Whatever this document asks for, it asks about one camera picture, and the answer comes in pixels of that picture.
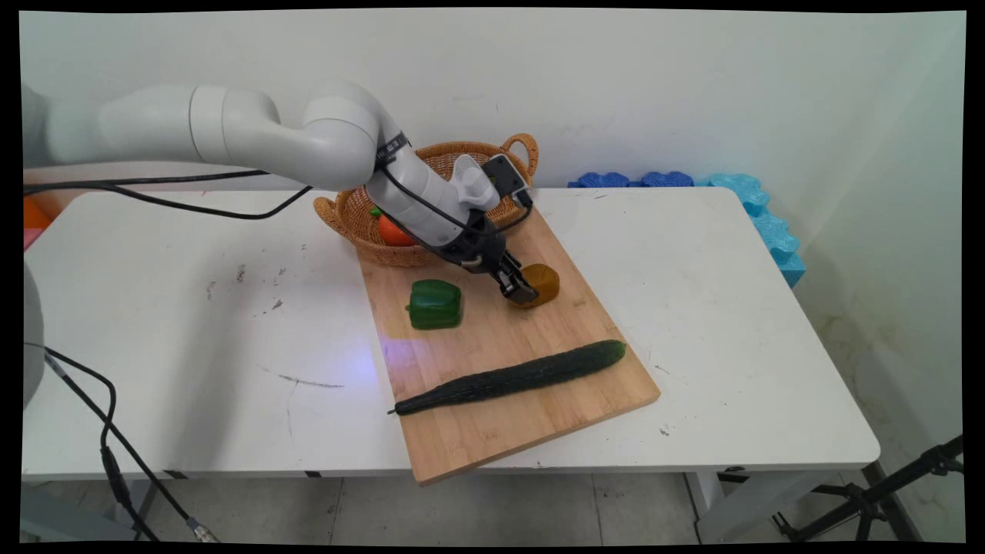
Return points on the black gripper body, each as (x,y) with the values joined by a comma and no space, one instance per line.
(477,250)

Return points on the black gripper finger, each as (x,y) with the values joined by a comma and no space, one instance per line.
(519,291)
(514,263)

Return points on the brown yellow potato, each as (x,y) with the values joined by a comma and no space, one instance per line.
(546,283)

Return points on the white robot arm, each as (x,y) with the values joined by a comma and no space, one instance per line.
(323,138)

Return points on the green bell pepper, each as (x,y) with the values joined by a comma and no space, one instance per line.
(435,305)

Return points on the dark green cucumber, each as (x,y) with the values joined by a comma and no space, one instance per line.
(512,378)

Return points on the orange persimmon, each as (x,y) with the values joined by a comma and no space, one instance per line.
(391,232)

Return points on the dark blue foam piece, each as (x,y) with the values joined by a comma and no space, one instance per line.
(668,179)
(604,180)

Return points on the woven wicker basket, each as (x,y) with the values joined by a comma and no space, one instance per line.
(346,211)

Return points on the wooden cutting board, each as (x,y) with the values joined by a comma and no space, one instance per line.
(500,431)

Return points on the light blue foam mat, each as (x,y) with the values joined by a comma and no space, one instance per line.
(773,231)

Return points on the white table leg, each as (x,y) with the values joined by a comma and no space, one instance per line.
(739,508)

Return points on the black tripod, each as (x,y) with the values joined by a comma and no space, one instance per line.
(869,504)

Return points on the orange object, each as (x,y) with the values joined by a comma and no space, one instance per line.
(35,214)

